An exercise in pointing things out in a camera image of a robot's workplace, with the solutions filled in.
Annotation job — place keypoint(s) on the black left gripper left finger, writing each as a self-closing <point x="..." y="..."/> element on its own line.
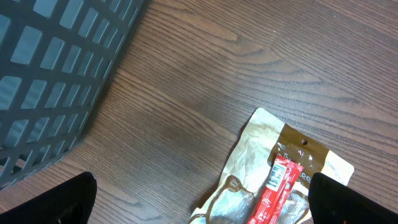
<point x="70" y="202"/>

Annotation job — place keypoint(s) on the red white snack bar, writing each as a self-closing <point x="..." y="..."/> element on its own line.
<point x="283" y="175"/>

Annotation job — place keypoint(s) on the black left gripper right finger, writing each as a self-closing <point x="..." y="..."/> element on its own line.
<point x="332" y="202"/>

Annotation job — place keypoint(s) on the white brown snack wrapper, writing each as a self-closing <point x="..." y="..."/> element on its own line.
<point x="249" y="166"/>

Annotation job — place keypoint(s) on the grey plastic mesh basket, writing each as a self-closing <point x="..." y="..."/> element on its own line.
<point x="58" y="59"/>

